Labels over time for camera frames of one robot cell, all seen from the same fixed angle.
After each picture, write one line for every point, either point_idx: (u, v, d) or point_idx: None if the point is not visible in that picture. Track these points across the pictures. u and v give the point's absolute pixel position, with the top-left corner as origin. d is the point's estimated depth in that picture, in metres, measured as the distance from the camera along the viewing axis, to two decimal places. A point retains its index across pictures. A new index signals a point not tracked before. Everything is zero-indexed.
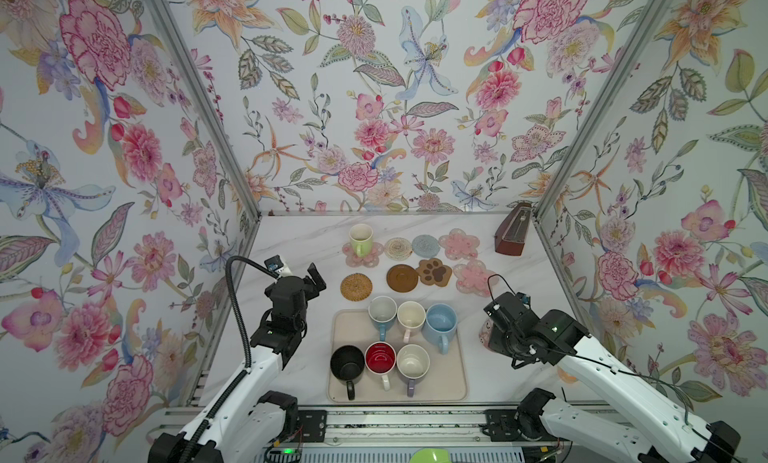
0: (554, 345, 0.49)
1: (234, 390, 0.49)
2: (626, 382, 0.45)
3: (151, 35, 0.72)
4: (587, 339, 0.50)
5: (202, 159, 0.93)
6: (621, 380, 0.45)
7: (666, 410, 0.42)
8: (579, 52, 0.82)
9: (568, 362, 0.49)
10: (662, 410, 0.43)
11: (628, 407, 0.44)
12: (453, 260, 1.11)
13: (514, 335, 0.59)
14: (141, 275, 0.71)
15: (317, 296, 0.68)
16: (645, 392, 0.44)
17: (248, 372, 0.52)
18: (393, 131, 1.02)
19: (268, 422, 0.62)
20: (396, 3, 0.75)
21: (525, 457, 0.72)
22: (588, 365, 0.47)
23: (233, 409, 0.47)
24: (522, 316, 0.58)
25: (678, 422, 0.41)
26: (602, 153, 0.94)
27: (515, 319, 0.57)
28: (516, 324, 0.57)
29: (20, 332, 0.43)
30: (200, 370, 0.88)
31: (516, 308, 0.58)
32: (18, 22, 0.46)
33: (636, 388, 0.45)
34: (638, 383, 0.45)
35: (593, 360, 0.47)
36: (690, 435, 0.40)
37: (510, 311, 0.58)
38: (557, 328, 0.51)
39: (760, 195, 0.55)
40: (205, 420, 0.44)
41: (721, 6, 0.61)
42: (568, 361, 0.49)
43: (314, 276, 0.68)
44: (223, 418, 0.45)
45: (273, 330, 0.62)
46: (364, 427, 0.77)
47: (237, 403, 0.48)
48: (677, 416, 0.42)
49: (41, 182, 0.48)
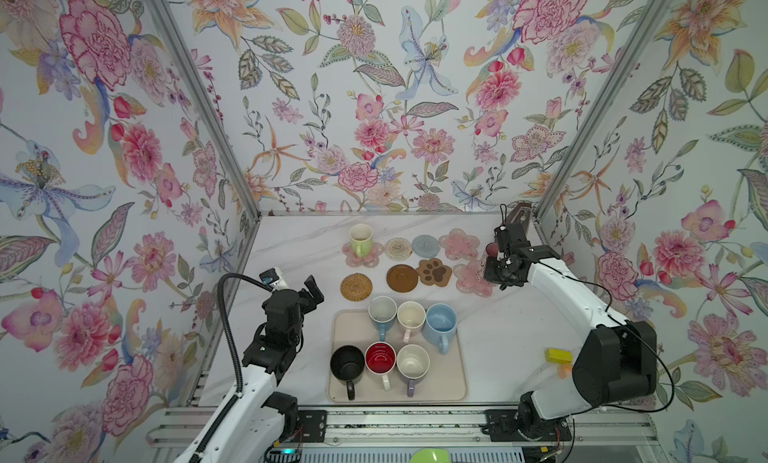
0: (523, 259, 0.62)
1: (225, 417, 0.48)
2: (571, 283, 0.54)
3: (151, 35, 0.72)
4: (556, 260, 0.60)
5: (202, 159, 0.93)
6: (567, 281, 0.55)
7: (594, 303, 0.50)
8: (579, 52, 0.82)
9: (531, 268, 0.60)
10: (590, 301, 0.50)
11: (566, 304, 0.53)
12: (453, 260, 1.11)
13: (504, 251, 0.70)
14: (141, 275, 0.71)
15: (313, 310, 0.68)
16: (584, 291, 0.52)
17: (239, 396, 0.51)
18: (393, 131, 1.02)
19: (265, 431, 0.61)
20: (397, 3, 0.75)
21: (525, 457, 0.72)
22: (543, 269, 0.58)
23: (225, 437, 0.46)
24: (518, 240, 0.69)
25: (599, 311, 0.49)
26: (602, 154, 0.94)
27: (511, 239, 0.69)
28: (509, 241, 0.69)
29: (20, 332, 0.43)
30: (200, 370, 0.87)
31: (517, 232, 0.70)
32: (18, 22, 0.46)
33: (578, 288, 0.53)
34: (581, 286, 0.54)
35: (549, 267, 0.58)
36: (607, 319, 0.47)
37: (511, 231, 0.70)
38: (534, 248, 0.64)
39: (760, 195, 0.55)
40: (194, 454, 0.43)
41: (721, 6, 0.61)
42: (531, 267, 0.60)
43: (310, 289, 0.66)
44: (214, 449, 0.44)
45: (266, 346, 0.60)
46: (364, 427, 0.77)
47: (228, 432, 0.47)
48: (602, 306, 0.50)
49: (41, 182, 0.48)
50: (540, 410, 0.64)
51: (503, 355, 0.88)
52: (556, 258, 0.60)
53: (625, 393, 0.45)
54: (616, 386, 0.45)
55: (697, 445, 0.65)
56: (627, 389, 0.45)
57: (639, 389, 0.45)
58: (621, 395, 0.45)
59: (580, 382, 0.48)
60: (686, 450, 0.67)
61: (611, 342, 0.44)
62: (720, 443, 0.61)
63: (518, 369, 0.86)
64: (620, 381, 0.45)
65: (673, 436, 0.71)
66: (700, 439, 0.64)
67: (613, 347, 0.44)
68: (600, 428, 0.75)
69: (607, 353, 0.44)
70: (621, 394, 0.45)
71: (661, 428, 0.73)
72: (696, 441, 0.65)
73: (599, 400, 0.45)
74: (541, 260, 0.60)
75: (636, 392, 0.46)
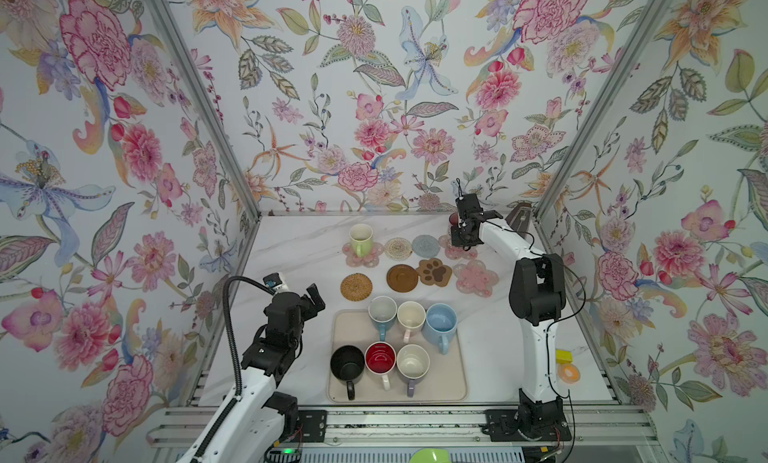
0: (475, 222, 0.79)
1: (225, 420, 0.48)
2: (508, 233, 0.70)
3: (151, 35, 0.72)
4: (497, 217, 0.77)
5: (202, 159, 0.93)
6: (504, 231, 0.71)
7: (521, 243, 0.67)
8: (579, 52, 0.82)
9: (481, 227, 0.76)
10: (518, 243, 0.67)
11: (504, 250, 0.69)
12: (453, 260, 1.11)
13: (461, 217, 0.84)
14: (141, 275, 0.71)
15: (314, 316, 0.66)
16: (513, 236, 0.69)
17: (239, 399, 0.51)
18: (393, 131, 1.02)
19: (265, 432, 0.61)
20: (397, 3, 0.75)
21: (525, 457, 0.72)
22: (487, 225, 0.75)
23: (224, 442, 0.46)
24: (472, 206, 0.85)
25: (526, 248, 0.65)
26: (602, 153, 0.94)
27: (467, 206, 0.86)
28: (465, 208, 0.85)
29: (20, 332, 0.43)
30: (200, 370, 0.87)
31: (472, 199, 0.85)
32: (18, 22, 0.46)
33: (509, 235, 0.70)
34: (514, 234, 0.70)
35: (491, 222, 0.75)
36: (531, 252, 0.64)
37: (466, 200, 0.85)
38: (484, 213, 0.79)
39: (760, 195, 0.55)
40: (193, 458, 0.43)
41: (721, 6, 0.61)
42: (481, 227, 0.76)
43: (312, 294, 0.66)
44: (213, 454, 0.44)
45: (266, 348, 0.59)
46: (364, 427, 0.77)
47: (227, 435, 0.46)
48: (527, 245, 0.66)
49: (41, 182, 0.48)
50: (531, 395, 0.66)
51: (503, 355, 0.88)
52: (498, 217, 0.77)
53: (542, 306, 0.61)
54: (536, 302, 0.61)
55: (697, 446, 0.65)
56: (543, 303, 0.61)
57: (554, 304, 0.62)
58: (540, 307, 0.61)
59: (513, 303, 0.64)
60: (686, 450, 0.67)
61: (530, 267, 0.60)
62: (720, 444, 0.61)
63: (518, 370, 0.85)
64: (539, 297, 0.61)
65: (673, 436, 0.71)
66: (701, 439, 0.64)
67: (532, 271, 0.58)
68: (600, 428, 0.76)
69: (527, 277, 0.60)
70: (539, 306, 0.61)
71: (661, 428, 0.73)
72: (696, 441, 0.65)
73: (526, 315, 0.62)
74: (488, 220, 0.76)
75: (552, 307, 0.62)
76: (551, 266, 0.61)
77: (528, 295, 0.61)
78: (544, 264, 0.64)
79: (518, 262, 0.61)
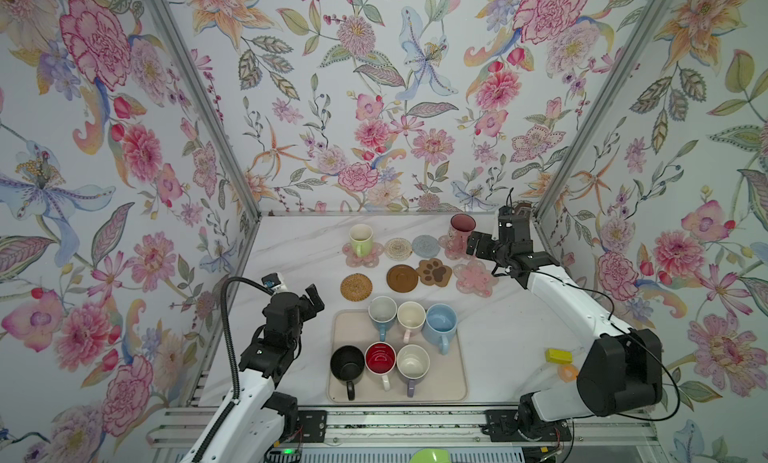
0: (523, 265, 0.62)
1: (223, 424, 0.47)
2: (572, 291, 0.53)
3: (151, 36, 0.72)
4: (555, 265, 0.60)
5: (202, 159, 0.93)
6: (569, 290, 0.54)
7: (596, 311, 0.49)
8: (579, 52, 0.82)
9: (531, 276, 0.60)
10: (591, 309, 0.50)
11: (569, 315, 0.52)
12: (453, 260, 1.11)
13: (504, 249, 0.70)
14: (141, 275, 0.71)
15: (314, 317, 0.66)
16: (581, 299, 0.52)
17: (236, 403, 0.50)
18: (393, 131, 1.02)
19: (265, 433, 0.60)
20: (396, 3, 0.75)
21: (525, 457, 0.72)
22: (545, 278, 0.57)
23: (221, 445, 0.45)
24: (520, 241, 0.67)
25: (602, 320, 0.48)
26: (602, 153, 0.94)
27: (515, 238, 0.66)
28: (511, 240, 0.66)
29: (20, 332, 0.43)
30: (200, 370, 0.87)
31: (523, 230, 0.66)
32: (18, 22, 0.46)
33: (576, 296, 0.52)
34: (581, 294, 0.53)
35: (550, 274, 0.58)
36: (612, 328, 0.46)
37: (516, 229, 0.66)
38: (535, 256, 0.63)
39: (761, 195, 0.54)
40: None
41: (721, 6, 0.61)
42: (530, 276, 0.60)
43: (311, 295, 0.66)
44: (211, 458, 0.44)
45: (264, 349, 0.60)
46: (363, 427, 0.77)
47: (225, 439, 0.46)
48: (605, 315, 0.48)
49: (41, 182, 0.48)
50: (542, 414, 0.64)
51: (503, 355, 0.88)
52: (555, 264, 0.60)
53: (631, 403, 0.45)
54: (623, 396, 0.44)
55: (697, 446, 0.65)
56: (632, 400, 0.45)
57: (646, 398, 0.45)
58: (626, 406, 0.45)
59: (587, 390, 0.47)
60: (686, 450, 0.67)
61: (617, 352, 0.43)
62: (720, 444, 0.61)
63: (518, 369, 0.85)
64: (627, 391, 0.45)
65: (673, 436, 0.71)
66: (701, 439, 0.64)
67: (620, 358, 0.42)
68: (600, 427, 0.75)
69: (613, 365, 0.43)
70: (627, 404, 0.45)
71: (662, 428, 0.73)
72: (696, 441, 0.65)
73: (606, 410, 0.44)
74: (541, 268, 0.59)
75: (641, 403, 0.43)
76: (640, 348, 0.46)
77: (614, 388, 0.44)
78: (629, 343, 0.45)
79: (601, 344, 0.44)
